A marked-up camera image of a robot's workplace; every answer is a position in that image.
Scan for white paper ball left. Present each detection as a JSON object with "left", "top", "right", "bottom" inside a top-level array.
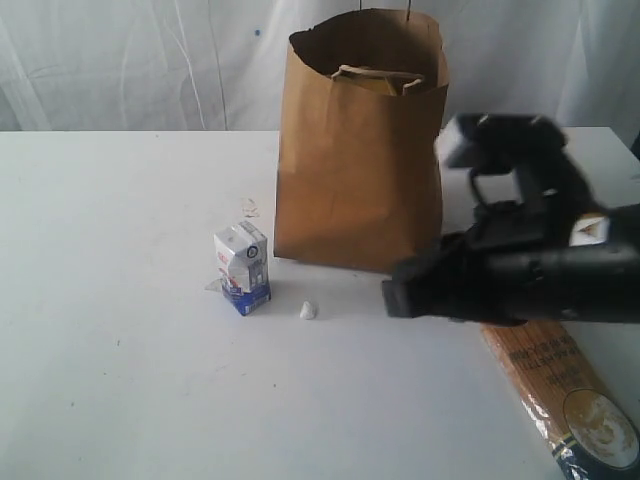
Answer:
[{"left": 299, "top": 300, "right": 318, "bottom": 321}]

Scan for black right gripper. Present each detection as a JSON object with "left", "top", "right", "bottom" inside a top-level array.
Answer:
[{"left": 381, "top": 204, "right": 639, "bottom": 324}]

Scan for white curtain backdrop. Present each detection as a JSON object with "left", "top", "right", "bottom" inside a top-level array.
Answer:
[{"left": 1, "top": 1, "right": 639, "bottom": 141}]

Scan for spaghetti packet with Italian flag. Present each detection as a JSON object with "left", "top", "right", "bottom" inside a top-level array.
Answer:
[{"left": 481, "top": 321, "right": 639, "bottom": 479}]

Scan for brown paper bag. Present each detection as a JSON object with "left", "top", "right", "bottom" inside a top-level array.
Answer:
[{"left": 274, "top": 8, "right": 449, "bottom": 273}]

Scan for small white milk carton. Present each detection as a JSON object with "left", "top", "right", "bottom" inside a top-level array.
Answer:
[{"left": 214, "top": 221, "right": 271, "bottom": 316}]

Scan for yellow millet bottle white cap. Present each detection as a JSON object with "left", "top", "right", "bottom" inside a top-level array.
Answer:
[{"left": 357, "top": 69, "right": 425, "bottom": 96}]

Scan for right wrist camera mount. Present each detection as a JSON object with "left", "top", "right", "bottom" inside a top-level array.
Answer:
[{"left": 436, "top": 113, "right": 611, "bottom": 249}]

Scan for torn paper scrap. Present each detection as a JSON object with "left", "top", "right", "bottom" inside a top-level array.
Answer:
[{"left": 241, "top": 198, "right": 260, "bottom": 218}]

